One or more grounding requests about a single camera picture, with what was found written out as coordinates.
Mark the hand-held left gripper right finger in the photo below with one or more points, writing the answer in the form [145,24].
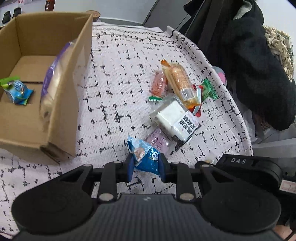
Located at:
[163,170]

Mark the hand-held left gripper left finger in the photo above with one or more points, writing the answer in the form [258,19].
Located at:
[129,170]

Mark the pale pink purple snack packet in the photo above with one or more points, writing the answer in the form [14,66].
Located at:
[159,139]

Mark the white cake packet black label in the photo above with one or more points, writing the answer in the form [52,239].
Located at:
[175,118]

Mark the red and green snack packet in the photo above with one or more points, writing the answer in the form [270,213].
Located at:
[198,109]

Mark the orange cracker packet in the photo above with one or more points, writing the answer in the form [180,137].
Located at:
[181,81]

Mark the brown cardboard box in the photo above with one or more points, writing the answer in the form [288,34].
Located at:
[64,92]

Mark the purple clear bread bag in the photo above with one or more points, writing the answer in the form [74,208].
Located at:
[54,76]

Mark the blue and green snack packet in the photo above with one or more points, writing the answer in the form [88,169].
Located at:
[17,90]

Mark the white plastic bag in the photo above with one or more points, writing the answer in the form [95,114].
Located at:
[252,127]

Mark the green white wrapper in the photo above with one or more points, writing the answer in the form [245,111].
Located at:
[154,99]

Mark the white black-patterned tablecloth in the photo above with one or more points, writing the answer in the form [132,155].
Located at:
[115,76]

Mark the grey pink plush toy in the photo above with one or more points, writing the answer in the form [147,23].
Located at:
[219,74]

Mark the black fleece clothing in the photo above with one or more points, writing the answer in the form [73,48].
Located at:
[249,58]

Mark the beige woven cushion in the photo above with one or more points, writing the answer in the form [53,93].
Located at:
[281,48]

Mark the black slippers pair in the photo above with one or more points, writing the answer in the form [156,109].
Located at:
[11,15]

